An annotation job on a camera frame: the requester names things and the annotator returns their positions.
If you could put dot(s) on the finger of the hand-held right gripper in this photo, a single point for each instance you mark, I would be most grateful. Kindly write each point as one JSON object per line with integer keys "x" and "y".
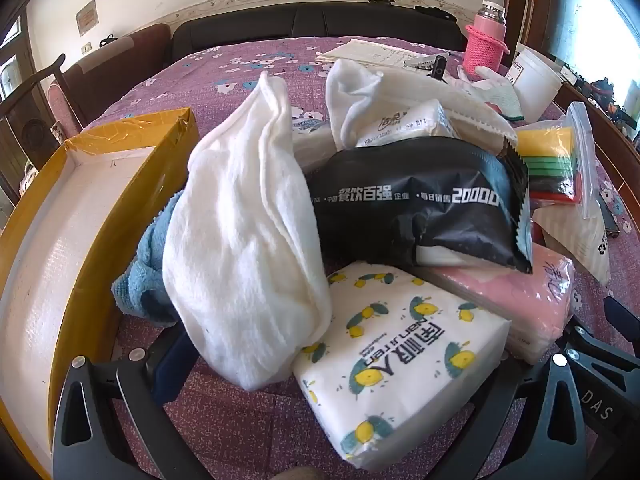
{"x": 625, "y": 317}
{"x": 600, "y": 347}

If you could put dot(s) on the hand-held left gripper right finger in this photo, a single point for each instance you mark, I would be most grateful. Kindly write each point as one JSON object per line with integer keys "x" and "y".
{"x": 562, "y": 372}

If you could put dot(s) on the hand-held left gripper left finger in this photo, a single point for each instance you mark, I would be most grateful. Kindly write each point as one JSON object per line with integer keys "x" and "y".
{"x": 172, "y": 365}

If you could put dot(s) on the pink tissue pack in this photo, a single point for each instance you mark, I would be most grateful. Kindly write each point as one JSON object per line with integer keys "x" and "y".
{"x": 510, "y": 305}

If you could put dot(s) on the blue towel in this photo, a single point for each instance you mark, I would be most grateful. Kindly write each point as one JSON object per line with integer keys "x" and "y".
{"x": 145, "y": 270}

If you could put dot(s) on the white towel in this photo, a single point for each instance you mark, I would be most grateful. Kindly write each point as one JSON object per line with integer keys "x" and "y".
{"x": 245, "y": 230}

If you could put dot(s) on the lemon print tissue pack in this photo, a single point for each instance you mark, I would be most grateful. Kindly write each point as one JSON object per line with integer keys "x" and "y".
{"x": 400, "y": 355}

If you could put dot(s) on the yellow cardboard box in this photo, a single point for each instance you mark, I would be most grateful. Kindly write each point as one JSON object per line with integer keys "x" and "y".
{"x": 60, "y": 240}

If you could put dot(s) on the black tissue packet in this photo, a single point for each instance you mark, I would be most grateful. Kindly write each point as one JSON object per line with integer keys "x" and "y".
{"x": 400, "y": 205}

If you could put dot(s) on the clear plastic bag with cloths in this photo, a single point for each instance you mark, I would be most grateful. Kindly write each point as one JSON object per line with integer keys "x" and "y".
{"x": 575, "y": 240}

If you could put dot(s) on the zip bag of colourful sponges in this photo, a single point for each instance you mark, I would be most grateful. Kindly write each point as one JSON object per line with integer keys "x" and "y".
{"x": 555, "y": 160}

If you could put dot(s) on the white plastic container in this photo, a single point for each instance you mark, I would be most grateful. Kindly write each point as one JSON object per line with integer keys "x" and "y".
{"x": 535, "y": 80}

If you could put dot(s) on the white glove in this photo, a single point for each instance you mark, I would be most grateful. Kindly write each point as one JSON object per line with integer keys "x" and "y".
{"x": 495, "y": 90}

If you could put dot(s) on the small tissue pack blue print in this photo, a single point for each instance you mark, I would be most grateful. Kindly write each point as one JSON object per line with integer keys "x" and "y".
{"x": 310, "y": 122}

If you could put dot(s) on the purple floral tablecloth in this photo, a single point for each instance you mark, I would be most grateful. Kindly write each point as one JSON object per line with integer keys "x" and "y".
{"x": 220, "y": 85}

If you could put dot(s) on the dark wooden chair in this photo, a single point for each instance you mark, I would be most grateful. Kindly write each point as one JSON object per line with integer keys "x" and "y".
{"x": 30, "y": 110}

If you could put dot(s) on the white tissue pack red print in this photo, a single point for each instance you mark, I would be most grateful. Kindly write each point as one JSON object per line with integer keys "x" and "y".
{"x": 405, "y": 122}

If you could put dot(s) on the brown upholstered chair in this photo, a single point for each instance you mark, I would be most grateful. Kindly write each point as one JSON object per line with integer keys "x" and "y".
{"x": 115, "y": 65}

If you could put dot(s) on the pink thermos with knit sleeve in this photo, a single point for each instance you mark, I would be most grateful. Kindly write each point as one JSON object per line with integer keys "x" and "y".
{"x": 482, "y": 45}

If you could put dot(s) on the white cloth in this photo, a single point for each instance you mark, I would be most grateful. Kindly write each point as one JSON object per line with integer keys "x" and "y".
{"x": 360, "y": 85}

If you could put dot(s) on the wooden glass door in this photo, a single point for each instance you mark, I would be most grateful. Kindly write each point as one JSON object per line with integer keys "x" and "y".
{"x": 12, "y": 60}

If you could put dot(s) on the black sofa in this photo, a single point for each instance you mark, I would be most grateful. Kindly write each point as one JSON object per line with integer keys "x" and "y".
{"x": 310, "y": 25}

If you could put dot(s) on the stack of papers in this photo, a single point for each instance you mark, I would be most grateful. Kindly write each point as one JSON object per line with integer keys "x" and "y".
{"x": 370, "y": 52}

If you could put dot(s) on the wall socket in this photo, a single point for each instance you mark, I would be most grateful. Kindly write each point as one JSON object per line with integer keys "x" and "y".
{"x": 87, "y": 48}

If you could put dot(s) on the wall plaque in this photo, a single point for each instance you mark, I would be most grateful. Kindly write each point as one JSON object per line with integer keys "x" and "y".
{"x": 86, "y": 17}

